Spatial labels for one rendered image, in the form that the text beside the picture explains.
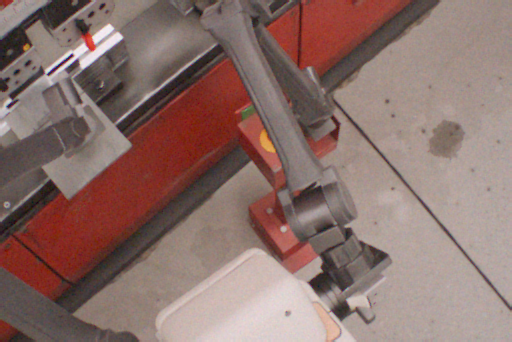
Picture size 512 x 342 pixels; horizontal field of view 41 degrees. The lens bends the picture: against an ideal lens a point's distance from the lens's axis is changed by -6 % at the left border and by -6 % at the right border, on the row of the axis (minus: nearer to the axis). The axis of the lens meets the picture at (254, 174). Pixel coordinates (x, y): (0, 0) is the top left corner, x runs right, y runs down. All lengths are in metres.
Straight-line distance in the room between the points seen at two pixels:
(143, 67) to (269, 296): 0.90
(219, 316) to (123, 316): 1.47
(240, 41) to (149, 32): 0.66
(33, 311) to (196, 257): 1.49
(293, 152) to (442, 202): 1.47
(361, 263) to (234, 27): 0.44
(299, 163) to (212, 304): 0.28
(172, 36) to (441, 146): 1.23
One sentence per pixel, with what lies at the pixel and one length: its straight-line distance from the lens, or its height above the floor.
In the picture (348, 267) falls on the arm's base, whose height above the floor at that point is 1.23.
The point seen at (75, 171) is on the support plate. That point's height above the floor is 1.00.
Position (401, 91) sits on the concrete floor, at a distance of 2.74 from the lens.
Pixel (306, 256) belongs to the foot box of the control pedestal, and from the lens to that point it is 2.45.
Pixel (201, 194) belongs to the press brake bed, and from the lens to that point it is 2.49.
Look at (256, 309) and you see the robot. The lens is 1.00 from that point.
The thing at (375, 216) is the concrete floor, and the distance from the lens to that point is 2.52.
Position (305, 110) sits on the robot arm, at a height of 1.00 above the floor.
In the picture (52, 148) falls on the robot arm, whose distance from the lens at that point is 1.22.
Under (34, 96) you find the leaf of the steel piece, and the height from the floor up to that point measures 1.00.
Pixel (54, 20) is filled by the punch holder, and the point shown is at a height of 1.20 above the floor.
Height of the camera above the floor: 2.37
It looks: 68 degrees down
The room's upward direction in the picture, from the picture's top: 5 degrees counter-clockwise
